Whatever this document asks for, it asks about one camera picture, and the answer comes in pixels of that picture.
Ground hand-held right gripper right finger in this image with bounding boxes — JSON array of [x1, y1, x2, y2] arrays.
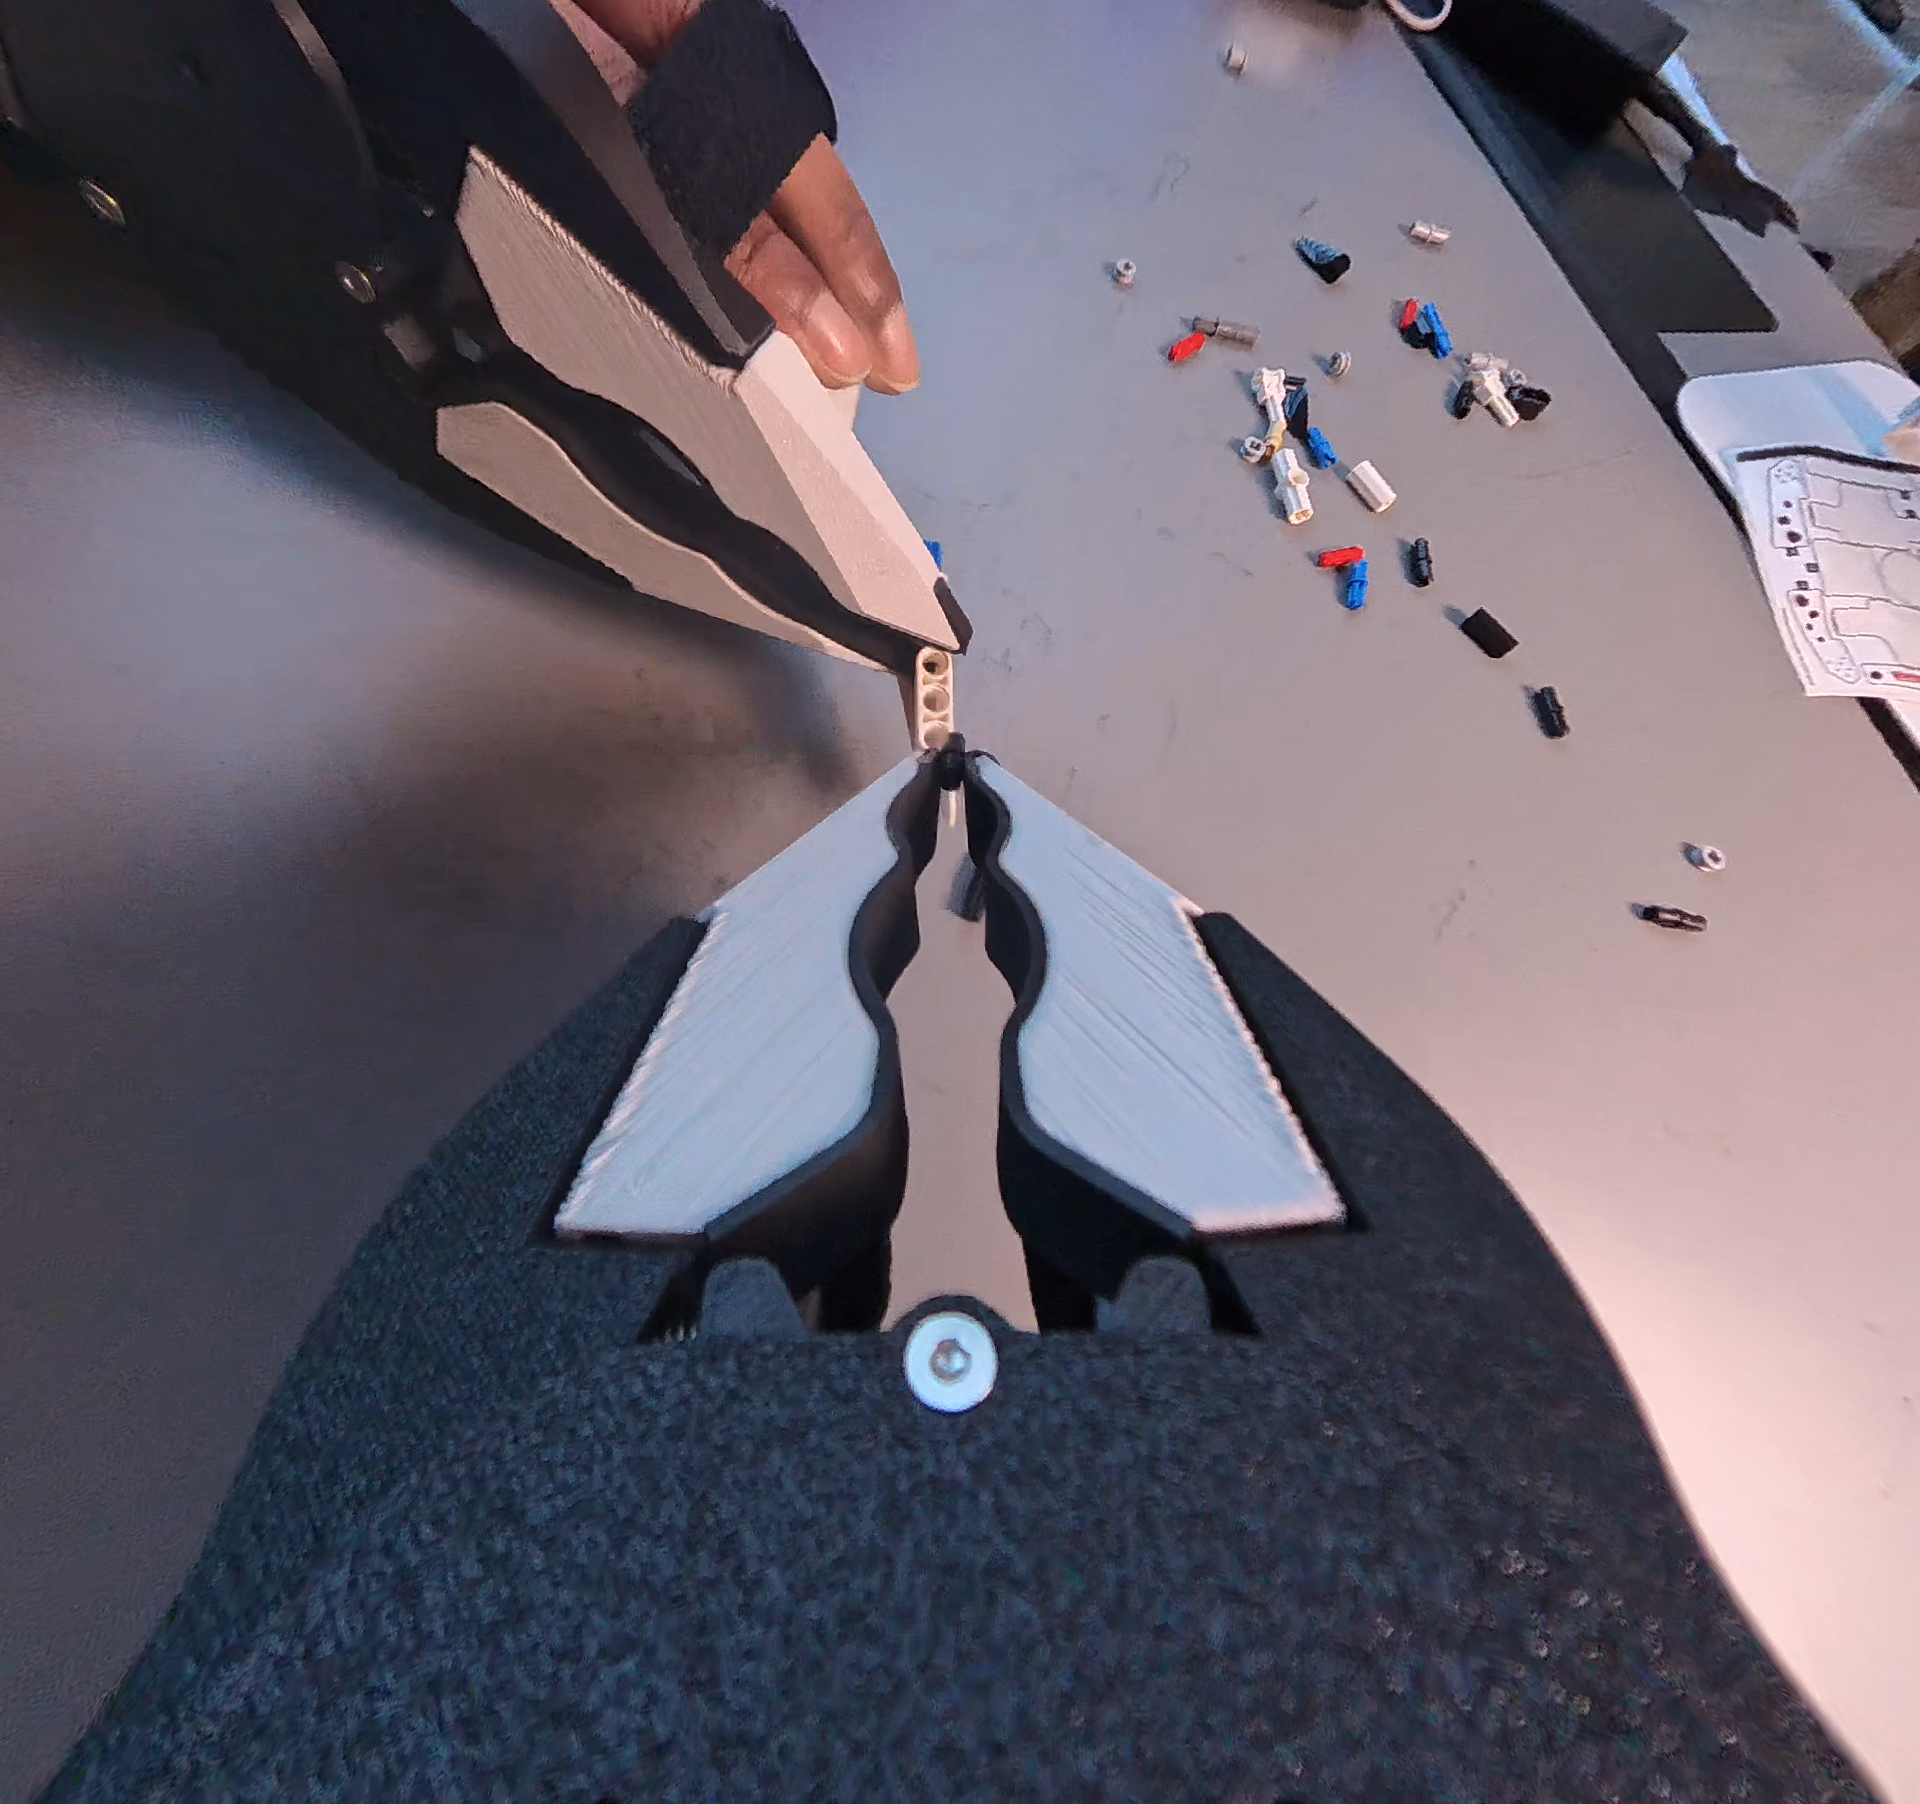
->
[[961, 754, 1348, 1322]]

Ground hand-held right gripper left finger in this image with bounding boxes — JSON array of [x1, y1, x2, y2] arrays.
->
[[554, 750, 947, 1299]]

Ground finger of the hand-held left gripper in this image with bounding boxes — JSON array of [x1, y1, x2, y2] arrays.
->
[[434, 400, 905, 674], [457, 152, 974, 654]]

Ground white lego panel piece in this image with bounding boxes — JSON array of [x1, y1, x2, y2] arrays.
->
[[905, 642, 965, 831]]

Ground scattered small lego pieces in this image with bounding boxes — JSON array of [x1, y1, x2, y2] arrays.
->
[[1110, 41, 1726, 934]]

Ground sticker sheet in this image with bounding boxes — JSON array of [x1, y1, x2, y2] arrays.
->
[[1734, 446, 1920, 702]]

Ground black power adapter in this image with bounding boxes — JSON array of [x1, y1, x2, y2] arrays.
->
[[1453, 0, 1690, 140]]

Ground black adapter cable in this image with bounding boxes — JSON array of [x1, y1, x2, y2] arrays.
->
[[1627, 78, 1802, 238]]

